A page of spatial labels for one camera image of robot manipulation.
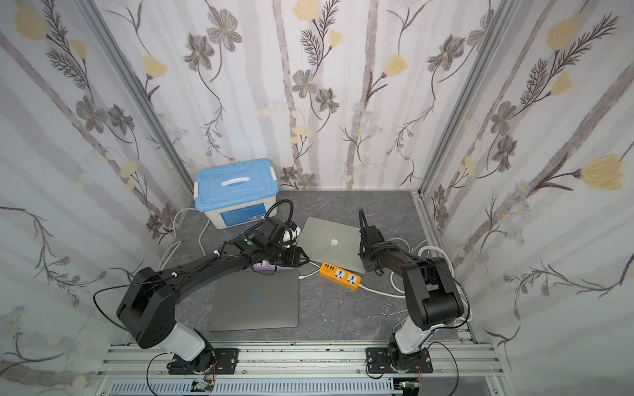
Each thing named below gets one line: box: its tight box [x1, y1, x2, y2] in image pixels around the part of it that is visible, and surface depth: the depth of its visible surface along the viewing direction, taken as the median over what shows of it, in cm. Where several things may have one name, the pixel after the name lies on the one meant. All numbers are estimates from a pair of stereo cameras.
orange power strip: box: [319, 261, 362, 292], surface depth 92 cm
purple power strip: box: [251, 260, 295, 275], surface depth 74 cm
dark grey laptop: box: [208, 268, 300, 333], surface depth 86 cm
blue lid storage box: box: [193, 158, 280, 231], surface depth 102 cm
